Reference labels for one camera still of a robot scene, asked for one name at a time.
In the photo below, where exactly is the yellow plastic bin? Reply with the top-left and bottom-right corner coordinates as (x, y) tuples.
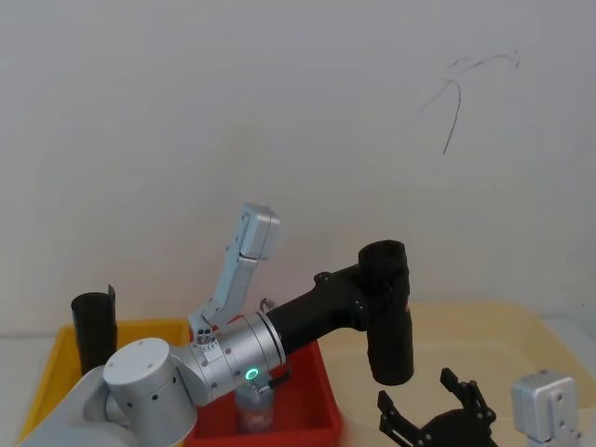
(16, 318), (192, 446)

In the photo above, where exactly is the cream plastic tray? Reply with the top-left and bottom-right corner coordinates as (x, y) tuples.
(320, 300), (596, 447)

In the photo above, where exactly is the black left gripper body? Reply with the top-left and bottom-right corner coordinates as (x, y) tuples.
(265, 274), (360, 359)

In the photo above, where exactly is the red plastic bin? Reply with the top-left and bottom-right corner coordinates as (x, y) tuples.
(185, 335), (345, 441)

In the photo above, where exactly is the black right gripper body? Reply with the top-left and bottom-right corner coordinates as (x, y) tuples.
(418, 408), (502, 447)

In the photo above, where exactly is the black rolled tube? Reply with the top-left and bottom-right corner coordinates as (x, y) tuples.
(70, 283), (118, 377)

